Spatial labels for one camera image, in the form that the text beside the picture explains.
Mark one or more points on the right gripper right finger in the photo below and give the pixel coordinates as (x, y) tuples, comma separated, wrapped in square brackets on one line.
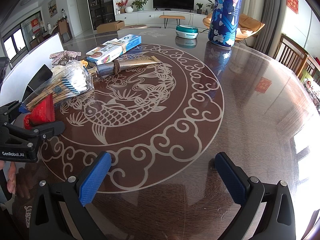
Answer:
[(278, 218)]

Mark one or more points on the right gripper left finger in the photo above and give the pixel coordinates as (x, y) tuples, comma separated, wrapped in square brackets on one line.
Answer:
[(47, 220)]

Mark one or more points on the red tube package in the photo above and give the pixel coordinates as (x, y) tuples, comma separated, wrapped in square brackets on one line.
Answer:
[(43, 113)]

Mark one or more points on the bag of cotton swabs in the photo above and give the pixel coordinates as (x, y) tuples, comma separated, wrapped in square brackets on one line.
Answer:
[(71, 82)]

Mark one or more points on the rhinestone bow hair clip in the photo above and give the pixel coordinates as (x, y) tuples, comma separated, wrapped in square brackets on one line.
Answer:
[(63, 57)]

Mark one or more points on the gold silver cosmetic tube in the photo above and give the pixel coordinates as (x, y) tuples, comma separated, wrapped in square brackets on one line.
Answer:
[(116, 66)]

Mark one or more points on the black odor removing bar box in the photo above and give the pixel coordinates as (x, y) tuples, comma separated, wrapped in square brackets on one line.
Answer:
[(43, 74)]

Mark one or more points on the person's left hand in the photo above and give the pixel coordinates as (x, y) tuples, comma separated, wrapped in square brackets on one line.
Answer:
[(11, 183)]

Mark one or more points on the white cardboard storage box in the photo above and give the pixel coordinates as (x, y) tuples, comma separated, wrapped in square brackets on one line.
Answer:
[(16, 81)]

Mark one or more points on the blue white medicine box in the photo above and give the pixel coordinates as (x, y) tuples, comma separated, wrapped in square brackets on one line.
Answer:
[(112, 49)]

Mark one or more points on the brown cardboard box on floor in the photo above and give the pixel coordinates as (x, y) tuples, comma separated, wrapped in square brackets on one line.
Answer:
[(108, 27)]

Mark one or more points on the wooden dining chair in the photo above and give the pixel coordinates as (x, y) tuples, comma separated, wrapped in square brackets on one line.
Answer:
[(296, 58)]

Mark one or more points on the round wooden floor cushion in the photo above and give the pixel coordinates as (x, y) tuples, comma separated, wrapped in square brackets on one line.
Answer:
[(134, 26)]

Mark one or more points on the dark glass display cabinet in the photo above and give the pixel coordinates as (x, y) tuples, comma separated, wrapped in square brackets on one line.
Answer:
[(101, 11)]

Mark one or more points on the red flower vase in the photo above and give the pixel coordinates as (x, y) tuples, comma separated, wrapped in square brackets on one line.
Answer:
[(121, 4)]

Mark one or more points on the white tv cabinet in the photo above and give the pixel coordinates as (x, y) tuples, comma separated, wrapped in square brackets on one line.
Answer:
[(156, 18)]

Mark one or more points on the green potted plant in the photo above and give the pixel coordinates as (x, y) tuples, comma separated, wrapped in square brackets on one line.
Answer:
[(139, 4)]

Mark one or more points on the orange lounge chair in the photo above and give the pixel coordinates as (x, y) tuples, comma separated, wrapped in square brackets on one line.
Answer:
[(246, 27)]

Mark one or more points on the teal white round container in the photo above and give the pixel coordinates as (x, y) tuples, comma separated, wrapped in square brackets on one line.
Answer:
[(186, 31)]

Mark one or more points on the wooden bench black legs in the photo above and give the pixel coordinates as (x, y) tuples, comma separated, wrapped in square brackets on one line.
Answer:
[(166, 18)]

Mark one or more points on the small potted plant right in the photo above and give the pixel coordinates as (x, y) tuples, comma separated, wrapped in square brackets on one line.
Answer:
[(199, 8)]

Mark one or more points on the tall blue patterned bottle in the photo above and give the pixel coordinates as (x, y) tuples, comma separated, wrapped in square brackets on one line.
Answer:
[(219, 34)]

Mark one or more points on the grey curtain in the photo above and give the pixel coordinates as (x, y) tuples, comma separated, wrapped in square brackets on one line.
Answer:
[(272, 16)]

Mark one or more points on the red wall hanging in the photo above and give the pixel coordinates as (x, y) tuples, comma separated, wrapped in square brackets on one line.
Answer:
[(293, 5)]

